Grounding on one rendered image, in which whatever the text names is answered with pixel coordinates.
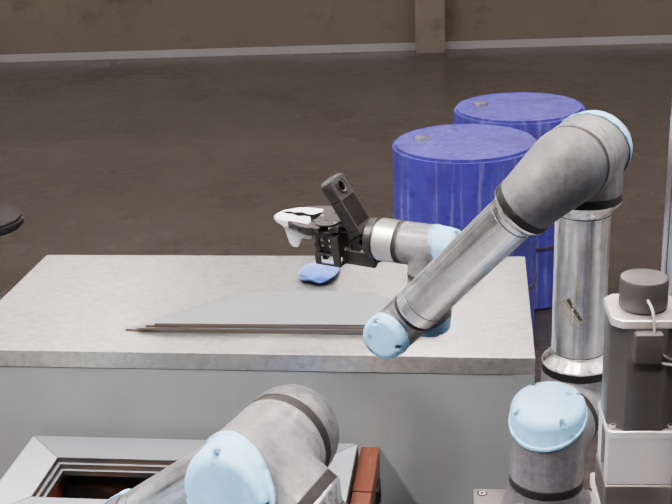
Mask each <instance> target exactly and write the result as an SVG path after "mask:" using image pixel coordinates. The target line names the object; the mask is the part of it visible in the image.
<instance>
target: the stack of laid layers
mask: <svg viewBox="0 0 672 504"><path fill-rule="evenodd" d="M174 462H176V461H162V460H126V459H90V458H57V459H56V461H55V462H54V464H53V465H52V467H51V468H50V470H49V471H48V473H47V474H46V476H45V477H44V479H43V480H42V482H41V483H40V485H39V486H38V488H37V489H36V490H35V492H34V493H33V495H32V496H31V497H50V496H51V494H52V493H53V491H54V489H55V488H56V486H57V485H58V483H59V482H60V480H61V479H62V477H63V476H64V475H73V476H107V477H140V478H150V477H152V476H153V475H155V474H156V473H158V472H160V471H161V470H163V469H165V468H166V467H168V466H169V465H171V464H173V463H174ZM357 462H358V445H357V450H356V454H355V459H354V464H353V469H352V474H351V479H350V484H349V489H348V494H347V499H346V503H348V504H349V502H350V497H351V492H352V487H353V482H354V477H355V472H356V467H357Z"/></svg>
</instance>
